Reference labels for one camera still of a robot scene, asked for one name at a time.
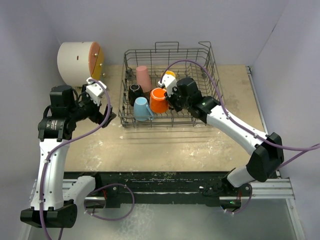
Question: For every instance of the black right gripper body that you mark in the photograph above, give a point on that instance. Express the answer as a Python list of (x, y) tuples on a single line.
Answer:
[(183, 103)]

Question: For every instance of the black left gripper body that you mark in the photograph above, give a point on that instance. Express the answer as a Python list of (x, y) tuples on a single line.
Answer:
[(87, 108)]

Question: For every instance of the orange ceramic mug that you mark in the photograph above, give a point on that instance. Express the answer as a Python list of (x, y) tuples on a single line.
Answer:
[(158, 103)]

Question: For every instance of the light blue ceramic mug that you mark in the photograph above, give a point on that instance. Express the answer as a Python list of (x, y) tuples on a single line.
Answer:
[(142, 111)]

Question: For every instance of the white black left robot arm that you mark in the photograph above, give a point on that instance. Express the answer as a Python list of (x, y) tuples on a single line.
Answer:
[(51, 207)]

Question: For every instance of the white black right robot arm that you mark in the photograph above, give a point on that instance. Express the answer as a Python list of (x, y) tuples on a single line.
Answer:
[(264, 149)]

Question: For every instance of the yellow ceramic mug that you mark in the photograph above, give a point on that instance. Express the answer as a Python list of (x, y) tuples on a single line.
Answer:
[(169, 72)]

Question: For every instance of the black ceramic mug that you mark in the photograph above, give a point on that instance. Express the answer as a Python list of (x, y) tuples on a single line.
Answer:
[(135, 91)]

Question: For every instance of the pink plastic tumbler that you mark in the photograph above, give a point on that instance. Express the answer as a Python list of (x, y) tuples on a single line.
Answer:
[(143, 78)]

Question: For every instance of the white round drawer cabinet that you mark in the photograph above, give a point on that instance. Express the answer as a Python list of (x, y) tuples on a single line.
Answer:
[(78, 61)]

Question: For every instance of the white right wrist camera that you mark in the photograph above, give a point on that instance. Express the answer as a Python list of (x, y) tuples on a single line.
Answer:
[(168, 82)]

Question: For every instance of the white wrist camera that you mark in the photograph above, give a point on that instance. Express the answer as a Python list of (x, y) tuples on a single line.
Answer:
[(94, 90), (168, 82)]

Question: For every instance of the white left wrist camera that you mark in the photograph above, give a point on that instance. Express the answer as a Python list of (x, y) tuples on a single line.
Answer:
[(94, 90)]

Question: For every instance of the grey wire dish rack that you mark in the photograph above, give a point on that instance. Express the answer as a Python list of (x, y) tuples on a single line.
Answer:
[(197, 62)]

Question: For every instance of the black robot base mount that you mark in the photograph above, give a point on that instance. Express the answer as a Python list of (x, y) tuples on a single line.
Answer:
[(207, 188)]

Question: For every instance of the aluminium frame rail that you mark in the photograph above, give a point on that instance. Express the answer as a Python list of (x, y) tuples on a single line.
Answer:
[(280, 188)]

